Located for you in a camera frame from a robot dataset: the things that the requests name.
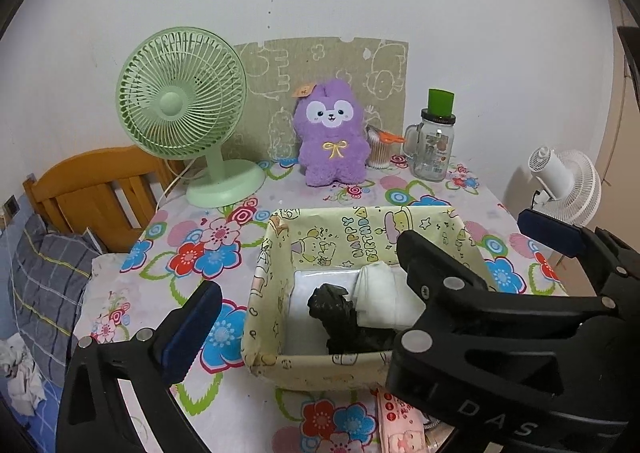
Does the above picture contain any pink wet wipes pack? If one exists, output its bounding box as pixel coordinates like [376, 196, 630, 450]
[376, 388, 438, 453]

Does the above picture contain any black soft object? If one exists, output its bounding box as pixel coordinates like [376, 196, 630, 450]
[307, 283, 398, 355]

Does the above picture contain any crumpled white cloth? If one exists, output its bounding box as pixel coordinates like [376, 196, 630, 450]
[0, 333, 47, 416]

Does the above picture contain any white standing fan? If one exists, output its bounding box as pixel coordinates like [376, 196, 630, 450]
[527, 146, 602, 227]

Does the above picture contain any floral tablecloth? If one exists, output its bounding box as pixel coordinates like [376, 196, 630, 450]
[75, 155, 564, 452]

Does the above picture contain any grey plaid pillow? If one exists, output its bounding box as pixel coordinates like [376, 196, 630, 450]
[8, 214, 100, 387]

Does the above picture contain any white folded cloth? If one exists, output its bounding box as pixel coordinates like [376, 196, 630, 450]
[352, 261, 425, 331]

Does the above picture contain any glass jar green lid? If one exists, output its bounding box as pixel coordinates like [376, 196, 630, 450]
[402, 89, 456, 182]

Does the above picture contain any cotton swab container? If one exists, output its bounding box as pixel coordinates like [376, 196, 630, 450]
[366, 125, 405, 169]

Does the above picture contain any yellow cartoon fabric storage box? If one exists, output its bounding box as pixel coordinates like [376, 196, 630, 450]
[241, 205, 497, 391]

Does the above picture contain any purple plush toy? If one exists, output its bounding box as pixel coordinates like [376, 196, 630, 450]
[293, 78, 370, 188]

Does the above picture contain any green desk fan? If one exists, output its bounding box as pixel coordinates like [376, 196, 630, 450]
[115, 26, 265, 208]

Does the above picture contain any green cartoon backing board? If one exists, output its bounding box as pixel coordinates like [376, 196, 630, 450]
[222, 36, 409, 162]

